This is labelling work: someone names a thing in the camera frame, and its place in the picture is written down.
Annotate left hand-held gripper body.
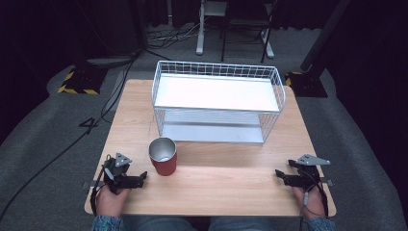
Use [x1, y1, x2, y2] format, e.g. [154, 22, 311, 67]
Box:
[102, 152, 134, 195]

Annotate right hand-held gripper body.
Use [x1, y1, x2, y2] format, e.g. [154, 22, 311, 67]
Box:
[294, 153, 332, 191]

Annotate person's left hand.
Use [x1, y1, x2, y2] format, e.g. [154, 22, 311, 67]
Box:
[95, 185, 131, 218]

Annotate person's right hand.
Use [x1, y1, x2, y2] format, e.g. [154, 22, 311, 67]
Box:
[292, 185, 327, 220]

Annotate red metal cup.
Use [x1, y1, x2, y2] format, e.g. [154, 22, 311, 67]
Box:
[147, 137, 178, 177]

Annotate person's legs in jeans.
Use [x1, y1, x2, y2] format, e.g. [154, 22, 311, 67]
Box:
[120, 215, 310, 231]

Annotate yellow black striped stand base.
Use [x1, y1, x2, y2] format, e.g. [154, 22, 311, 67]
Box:
[284, 70, 329, 99]
[57, 64, 109, 96]

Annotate black slanted pole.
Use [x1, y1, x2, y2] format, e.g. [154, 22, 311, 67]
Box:
[299, 0, 353, 72]

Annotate black metal chair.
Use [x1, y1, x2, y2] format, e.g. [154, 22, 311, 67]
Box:
[219, 0, 279, 64]

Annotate white metal stand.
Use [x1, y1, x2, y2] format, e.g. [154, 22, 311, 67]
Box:
[195, 0, 276, 60]

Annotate long black floor cable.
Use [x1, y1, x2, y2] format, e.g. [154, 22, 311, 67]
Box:
[0, 51, 142, 222]

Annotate white wire shelf rack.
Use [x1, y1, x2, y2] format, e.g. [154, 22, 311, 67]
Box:
[150, 60, 287, 145]

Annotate bundle of floor cables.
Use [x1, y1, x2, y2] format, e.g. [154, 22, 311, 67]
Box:
[146, 22, 201, 51]

